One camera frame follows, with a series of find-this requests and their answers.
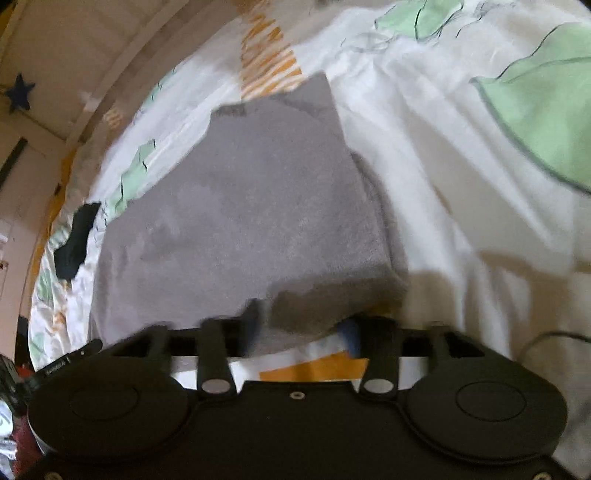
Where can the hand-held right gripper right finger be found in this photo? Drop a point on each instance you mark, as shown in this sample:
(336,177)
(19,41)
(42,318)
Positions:
(349,340)

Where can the grey hoodie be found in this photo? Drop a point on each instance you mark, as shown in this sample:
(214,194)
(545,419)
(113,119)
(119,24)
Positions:
(231,207)

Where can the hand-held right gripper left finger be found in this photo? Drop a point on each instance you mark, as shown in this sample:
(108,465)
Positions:
(251,325)

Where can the white cabinet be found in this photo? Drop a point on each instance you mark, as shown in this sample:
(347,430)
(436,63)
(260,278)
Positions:
(23,207)

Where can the black labelled object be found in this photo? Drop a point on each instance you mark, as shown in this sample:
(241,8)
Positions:
(64,362)

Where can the white leaf-printed duvet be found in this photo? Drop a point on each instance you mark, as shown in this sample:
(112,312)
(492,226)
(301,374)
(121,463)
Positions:
(438,184)

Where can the white slatted bed frame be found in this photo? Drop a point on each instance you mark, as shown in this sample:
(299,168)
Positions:
(92,46)

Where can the dark sock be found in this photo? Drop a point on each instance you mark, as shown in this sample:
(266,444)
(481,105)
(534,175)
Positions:
(76,240)

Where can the blue star decoration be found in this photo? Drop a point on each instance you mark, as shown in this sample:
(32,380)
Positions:
(19,92)

